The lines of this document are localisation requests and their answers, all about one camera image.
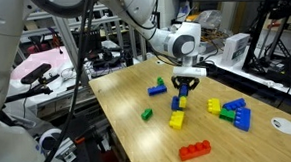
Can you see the long blue building block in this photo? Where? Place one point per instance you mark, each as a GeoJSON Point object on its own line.
{"type": "Point", "coordinates": [234, 104]}
{"type": "Point", "coordinates": [157, 90]}

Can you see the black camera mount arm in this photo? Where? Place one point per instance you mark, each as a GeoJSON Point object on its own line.
{"type": "Point", "coordinates": [29, 92]}

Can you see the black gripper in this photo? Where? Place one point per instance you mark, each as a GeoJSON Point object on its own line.
{"type": "Point", "coordinates": [185, 80]}

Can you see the pink sheet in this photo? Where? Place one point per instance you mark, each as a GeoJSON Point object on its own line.
{"type": "Point", "coordinates": [41, 63]}

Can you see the yellow building block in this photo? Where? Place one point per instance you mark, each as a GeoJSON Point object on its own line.
{"type": "Point", "coordinates": [214, 106]}
{"type": "Point", "coordinates": [183, 102]}
{"type": "Point", "coordinates": [177, 120]}

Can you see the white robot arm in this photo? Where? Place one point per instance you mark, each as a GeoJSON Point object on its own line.
{"type": "Point", "coordinates": [170, 39]}

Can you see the clear plastic bag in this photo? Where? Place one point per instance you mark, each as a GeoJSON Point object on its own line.
{"type": "Point", "coordinates": [209, 19]}

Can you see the white cardboard box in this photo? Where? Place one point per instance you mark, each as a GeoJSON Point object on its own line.
{"type": "Point", "coordinates": [235, 48]}

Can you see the black plastic crate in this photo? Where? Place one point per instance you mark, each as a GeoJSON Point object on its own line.
{"type": "Point", "coordinates": [91, 42]}

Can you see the silver metal bracket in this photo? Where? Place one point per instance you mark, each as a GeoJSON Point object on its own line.
{"type": "Point", "coordinates": [65, 152]}

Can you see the large blue building block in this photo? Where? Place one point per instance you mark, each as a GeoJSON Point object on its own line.
{"type": "Point", "coordinates": [243, 120]}

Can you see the white side bench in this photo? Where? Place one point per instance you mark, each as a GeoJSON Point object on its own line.
{"type": "Point", "coordinates": [279, 87]}

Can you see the small green building block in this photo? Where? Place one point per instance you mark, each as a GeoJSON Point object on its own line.
{"type": "Point", "coordinates": [160, 81]}
{"type": "Point", "coordinates": [146, 115]}

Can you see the black metal rack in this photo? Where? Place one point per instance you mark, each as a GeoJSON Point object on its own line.
{"type": "Point", "coordinates": [261, 28]}

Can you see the black stereo camera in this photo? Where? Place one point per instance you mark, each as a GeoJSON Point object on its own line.
{"type": "Point", "coordinates": [36, 73]}

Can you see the red four-stud building block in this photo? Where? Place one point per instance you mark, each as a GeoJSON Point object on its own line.
{"type": "Point", "coordinates": [195, 151]}

